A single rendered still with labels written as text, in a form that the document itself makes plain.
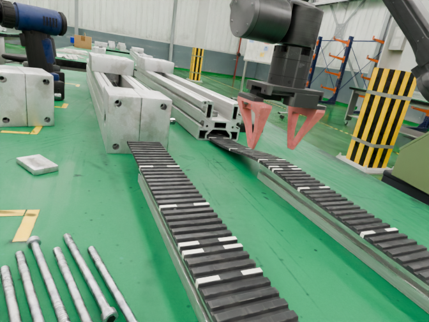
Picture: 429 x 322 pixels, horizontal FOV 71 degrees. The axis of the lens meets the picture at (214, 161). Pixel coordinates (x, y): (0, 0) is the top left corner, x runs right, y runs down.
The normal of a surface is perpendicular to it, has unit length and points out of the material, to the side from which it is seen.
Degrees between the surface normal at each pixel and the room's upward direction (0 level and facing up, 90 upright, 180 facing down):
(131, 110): 90
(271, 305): 0
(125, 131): 90
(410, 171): 90
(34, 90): 90
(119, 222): 0
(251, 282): 0
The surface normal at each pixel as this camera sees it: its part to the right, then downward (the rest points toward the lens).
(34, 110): 0.62, 0.35
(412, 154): -0.97, -0.07
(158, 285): 0.15, -0.93
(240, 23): -0.88, 0.03
